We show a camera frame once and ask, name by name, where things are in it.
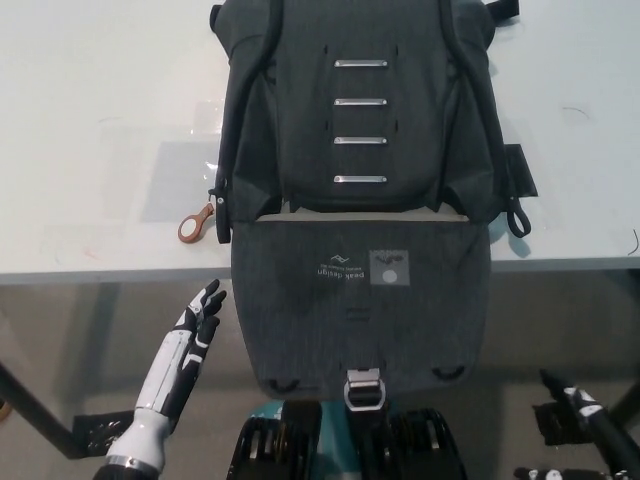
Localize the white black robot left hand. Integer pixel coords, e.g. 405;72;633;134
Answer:
106;278;228;472

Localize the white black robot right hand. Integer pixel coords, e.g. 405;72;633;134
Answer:
513;368;640;480

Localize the dark grey flap backpack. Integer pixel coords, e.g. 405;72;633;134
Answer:
208;0;532;414

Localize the black table foot plate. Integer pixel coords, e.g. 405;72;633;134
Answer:
531;401;594;447
71;410;139;459

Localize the brown leather round key tag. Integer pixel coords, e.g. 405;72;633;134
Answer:
177;201;218;245

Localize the black metal table leg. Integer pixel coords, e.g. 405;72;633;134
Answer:
0;360;77;459

